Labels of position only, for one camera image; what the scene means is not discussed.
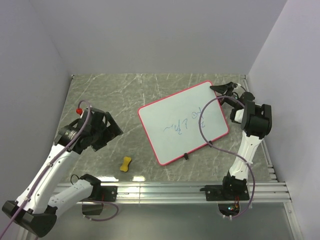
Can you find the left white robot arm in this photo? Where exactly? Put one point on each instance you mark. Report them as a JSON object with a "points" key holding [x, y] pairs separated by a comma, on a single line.
{"points": [[37, 208]]}

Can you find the aluminium mounting rail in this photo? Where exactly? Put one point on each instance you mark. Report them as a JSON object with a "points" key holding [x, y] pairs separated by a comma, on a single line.
{"points": [[189, 192]]}

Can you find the yellow bone-shaped eraser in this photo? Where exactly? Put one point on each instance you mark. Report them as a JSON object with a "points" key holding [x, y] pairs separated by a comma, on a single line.
{"points": [[125, 164]]}

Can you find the pink framed whiteboard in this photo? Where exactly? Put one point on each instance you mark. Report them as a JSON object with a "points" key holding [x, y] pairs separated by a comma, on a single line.
{"points": [[181, 123]]}

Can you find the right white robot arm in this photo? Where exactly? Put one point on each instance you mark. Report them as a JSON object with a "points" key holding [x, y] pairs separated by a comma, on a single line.
{"points": [[256, 122]]}

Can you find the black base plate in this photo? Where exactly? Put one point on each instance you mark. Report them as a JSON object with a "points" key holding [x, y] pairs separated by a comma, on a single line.
{"points": [[105, 193], [220, 193]]}

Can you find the left wrist camera red cap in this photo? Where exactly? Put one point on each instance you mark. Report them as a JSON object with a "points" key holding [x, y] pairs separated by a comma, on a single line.
{"points": [[79, 111]]}

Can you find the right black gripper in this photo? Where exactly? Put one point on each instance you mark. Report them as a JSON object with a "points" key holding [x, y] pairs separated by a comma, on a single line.
{"points": [[223, 88]]}

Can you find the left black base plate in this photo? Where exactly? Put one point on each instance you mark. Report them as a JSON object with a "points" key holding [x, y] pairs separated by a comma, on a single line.
{"points": [[105, 193]]}

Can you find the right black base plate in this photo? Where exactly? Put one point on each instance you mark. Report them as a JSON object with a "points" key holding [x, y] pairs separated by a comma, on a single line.
{"points": [[220, 193]]}

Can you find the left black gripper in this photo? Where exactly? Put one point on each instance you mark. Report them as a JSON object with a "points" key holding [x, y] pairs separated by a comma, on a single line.
{"points": [[111, 131]]}

